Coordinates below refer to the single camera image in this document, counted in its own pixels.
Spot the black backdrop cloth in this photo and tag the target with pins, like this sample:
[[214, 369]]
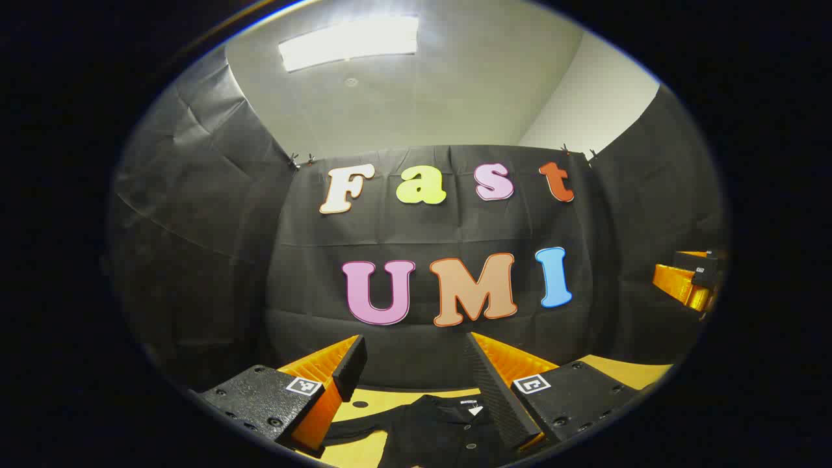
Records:
[[455, 227]]

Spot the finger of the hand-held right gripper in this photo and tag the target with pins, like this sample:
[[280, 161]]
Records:
[[682, 286]]

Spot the ceiling light panel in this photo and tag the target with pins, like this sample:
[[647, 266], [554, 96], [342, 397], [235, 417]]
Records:
[[350, 43]]

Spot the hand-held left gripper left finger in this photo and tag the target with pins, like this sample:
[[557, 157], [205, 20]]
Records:
[[351, 367]]

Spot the black knit garment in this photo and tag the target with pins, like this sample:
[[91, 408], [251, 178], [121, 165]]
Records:
[[429, 429]]

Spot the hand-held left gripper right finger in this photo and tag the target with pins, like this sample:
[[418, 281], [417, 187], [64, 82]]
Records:
[[497, 390]]

